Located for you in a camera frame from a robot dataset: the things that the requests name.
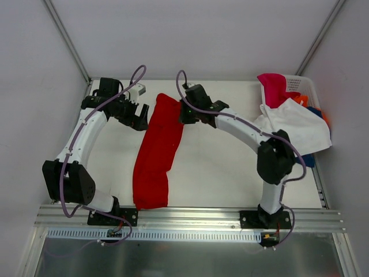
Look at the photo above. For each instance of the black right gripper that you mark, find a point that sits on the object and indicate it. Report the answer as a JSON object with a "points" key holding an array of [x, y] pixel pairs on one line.
{"points": [[184, 111]]}

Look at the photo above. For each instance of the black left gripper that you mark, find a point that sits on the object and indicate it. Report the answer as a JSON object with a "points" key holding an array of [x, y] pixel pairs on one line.
{"points": [[134, 114]]}

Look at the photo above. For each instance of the red t shirt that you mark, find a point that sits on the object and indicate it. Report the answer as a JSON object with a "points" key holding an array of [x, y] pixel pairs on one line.
{"points": [[156, 155]]}

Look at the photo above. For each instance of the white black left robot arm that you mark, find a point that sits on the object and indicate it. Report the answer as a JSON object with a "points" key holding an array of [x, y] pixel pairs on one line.
{"points": [[67, 179]]}

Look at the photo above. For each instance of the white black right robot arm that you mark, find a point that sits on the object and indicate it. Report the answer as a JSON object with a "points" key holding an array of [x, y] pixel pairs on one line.
{"points": [[275, 158]]}

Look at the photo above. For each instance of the magenta t shirt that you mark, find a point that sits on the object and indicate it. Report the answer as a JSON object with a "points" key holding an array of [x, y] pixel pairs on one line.
{"points": [[275, 89]]}

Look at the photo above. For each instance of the white plastic basket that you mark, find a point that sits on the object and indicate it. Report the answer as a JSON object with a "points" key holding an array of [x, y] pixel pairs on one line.
{"points": [[303, 86]]}

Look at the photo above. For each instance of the orange t shirt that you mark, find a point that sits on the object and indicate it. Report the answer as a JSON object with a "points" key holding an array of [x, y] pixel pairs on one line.
{"points": [[303, 101]]}

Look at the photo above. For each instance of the white t shirt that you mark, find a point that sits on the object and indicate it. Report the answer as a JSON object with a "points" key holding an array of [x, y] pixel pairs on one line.
{"points": [[307, 132]]}

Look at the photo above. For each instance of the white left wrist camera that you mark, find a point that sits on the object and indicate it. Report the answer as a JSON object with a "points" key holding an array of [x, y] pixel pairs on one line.
{"points": [[135, 92]]}

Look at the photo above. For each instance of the left aluminium frame bar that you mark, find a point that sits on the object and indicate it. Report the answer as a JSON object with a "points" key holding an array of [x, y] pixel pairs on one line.
{"points": [[67, 111]]}

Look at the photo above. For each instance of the aluminium frame bar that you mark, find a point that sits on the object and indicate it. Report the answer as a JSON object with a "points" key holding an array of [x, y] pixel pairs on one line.
{"points": [[67, 111], [188, 79]]}

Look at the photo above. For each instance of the rear aluminium frame bar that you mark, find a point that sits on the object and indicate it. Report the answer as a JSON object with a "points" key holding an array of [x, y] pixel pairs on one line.
{"points": [[188, 79]]}

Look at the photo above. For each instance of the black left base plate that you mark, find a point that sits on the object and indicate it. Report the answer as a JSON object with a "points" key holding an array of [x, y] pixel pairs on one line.
{"points": [[129, 214]]}

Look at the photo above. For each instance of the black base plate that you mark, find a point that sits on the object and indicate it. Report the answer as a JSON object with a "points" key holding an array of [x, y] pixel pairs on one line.
{"points": [[260, 220], [129, 214]]}

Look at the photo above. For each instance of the aluminium mounting rail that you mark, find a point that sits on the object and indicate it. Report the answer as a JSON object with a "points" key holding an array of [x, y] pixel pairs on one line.
{"points": [[204, 219]]}

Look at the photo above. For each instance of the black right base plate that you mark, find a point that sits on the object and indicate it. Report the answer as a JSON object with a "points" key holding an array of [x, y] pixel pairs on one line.
{"points": [[260, 220]]}

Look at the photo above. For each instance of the white slotted cable duct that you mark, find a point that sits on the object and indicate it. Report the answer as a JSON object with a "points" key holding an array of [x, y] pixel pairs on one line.
{"points": [[156, 235]]}

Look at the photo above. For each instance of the left aluminium frame post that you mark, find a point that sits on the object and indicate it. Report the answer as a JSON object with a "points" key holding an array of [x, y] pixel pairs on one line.
{"points": [[55, 17]]}

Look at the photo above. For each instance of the aluminium frame post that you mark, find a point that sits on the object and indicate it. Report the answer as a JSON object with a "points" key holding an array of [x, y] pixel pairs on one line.
{"points": [[55, 17], [324, 29]]}

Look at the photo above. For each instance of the right aluminium frame post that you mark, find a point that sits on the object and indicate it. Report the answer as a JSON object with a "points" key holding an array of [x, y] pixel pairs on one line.
{"points": [[324, 29]]}

